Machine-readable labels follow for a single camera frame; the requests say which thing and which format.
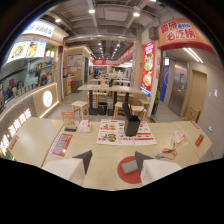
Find orange standing sign card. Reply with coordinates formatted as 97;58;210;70
61;111;76;128

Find laminated menu card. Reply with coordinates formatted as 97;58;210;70
96;118;158;147

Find red rectangular table sticker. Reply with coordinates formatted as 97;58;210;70
49;133;74;158

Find grey rectangular block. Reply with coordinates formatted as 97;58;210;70
120;159;139;175

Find red round sticker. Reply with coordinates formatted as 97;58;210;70
116;155;144;185

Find white red paper packet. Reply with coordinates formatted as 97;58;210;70
172;130;188;145

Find tissue box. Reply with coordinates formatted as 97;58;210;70
77;119;92;133

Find black chopstick holder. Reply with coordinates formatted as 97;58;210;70
121;101;147;137

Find red small table sticker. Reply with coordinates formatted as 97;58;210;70
194;133;205;148

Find wooden stool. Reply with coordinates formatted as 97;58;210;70
130;105;148;122
71;100;90;120
113;101;132;120

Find black trash bin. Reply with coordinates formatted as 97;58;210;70
97;101;109;116

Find wooden service counter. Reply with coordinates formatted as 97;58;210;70
0;82;63;158

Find long wooden dining table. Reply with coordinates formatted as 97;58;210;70
77;83;143;117

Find red vertical food banner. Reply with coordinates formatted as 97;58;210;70
139;40;157;98

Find red hanging banner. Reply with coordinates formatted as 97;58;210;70
92;58;120;66

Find white food photo sign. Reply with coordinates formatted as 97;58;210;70
6;40;47;64

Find orange overhead shop sign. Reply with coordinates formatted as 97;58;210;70
157;17;217;55

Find red cable with plug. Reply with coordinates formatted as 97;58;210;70
155;142;179;161

